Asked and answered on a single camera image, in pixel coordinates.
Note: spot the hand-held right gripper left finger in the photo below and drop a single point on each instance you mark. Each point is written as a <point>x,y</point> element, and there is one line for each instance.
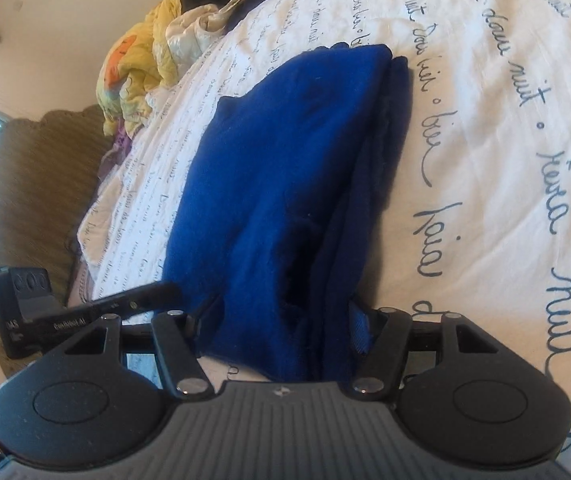
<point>178,345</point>

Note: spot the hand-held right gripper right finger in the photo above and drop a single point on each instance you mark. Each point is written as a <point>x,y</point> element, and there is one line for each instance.
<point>360,330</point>

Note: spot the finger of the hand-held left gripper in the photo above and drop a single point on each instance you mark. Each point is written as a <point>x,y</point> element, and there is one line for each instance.
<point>135,300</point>

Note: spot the blue garment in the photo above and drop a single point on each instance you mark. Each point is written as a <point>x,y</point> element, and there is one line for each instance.
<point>265,185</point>

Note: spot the brown headboard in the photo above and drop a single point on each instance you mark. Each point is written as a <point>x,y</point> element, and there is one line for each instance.
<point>30,185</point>

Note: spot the purple cloth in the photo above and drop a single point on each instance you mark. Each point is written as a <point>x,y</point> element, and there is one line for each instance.
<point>120,145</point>

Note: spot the yellow quilt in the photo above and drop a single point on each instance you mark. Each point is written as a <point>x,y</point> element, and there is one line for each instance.
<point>130,75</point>

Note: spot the white script-print bed sheet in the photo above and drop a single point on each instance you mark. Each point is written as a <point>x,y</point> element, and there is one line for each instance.
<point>490,135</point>

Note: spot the white quilted blanket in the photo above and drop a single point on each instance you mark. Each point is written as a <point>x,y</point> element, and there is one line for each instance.
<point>185,25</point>

